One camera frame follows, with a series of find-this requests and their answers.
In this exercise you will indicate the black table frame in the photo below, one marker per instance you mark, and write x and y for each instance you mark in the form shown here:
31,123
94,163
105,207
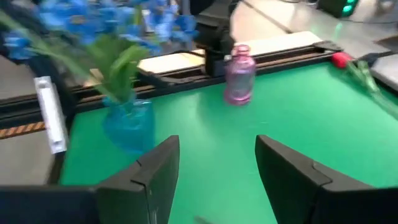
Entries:
180,81

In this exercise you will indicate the white metal bracket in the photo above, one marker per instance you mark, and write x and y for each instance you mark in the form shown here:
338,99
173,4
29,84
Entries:
51,115

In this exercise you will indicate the black device green light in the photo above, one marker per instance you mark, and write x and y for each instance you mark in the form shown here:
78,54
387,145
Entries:
335,7

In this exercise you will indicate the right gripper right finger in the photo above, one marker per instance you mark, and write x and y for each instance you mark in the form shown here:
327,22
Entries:
298,193

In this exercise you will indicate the purple ribbed glass vase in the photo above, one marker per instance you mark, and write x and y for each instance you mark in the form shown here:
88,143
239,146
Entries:
239,77

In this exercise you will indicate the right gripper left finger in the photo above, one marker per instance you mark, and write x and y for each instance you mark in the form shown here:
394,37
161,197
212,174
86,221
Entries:
149,193

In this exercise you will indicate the blue glass vase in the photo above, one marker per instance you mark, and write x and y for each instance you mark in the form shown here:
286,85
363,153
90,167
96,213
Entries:
129,127

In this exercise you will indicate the blue flower bunch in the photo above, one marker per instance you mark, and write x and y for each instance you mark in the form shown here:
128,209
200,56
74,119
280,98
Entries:
118,65

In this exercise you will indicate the wooden table side board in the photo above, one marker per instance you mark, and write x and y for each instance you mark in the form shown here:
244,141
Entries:
280,43

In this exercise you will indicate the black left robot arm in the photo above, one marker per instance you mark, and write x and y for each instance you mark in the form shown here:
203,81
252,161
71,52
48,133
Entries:
214,31

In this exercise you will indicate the red tulip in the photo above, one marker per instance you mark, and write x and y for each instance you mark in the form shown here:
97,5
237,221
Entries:
340,59

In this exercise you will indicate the black yellow hazard tape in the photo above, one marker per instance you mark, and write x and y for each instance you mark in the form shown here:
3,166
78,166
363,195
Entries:
21,130

